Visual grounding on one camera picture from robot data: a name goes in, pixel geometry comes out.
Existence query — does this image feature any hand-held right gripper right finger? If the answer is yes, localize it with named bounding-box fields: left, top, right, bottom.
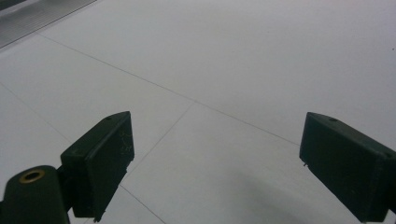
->
left=299, top=111, right=396, bottom=223

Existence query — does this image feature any grey ribbed strip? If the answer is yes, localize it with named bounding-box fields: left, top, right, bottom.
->
left=0, top=0, right=98, bottom=49

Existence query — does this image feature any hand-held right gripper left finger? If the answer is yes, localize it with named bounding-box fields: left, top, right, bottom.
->
left=56, top=110, right=135, bottom=223

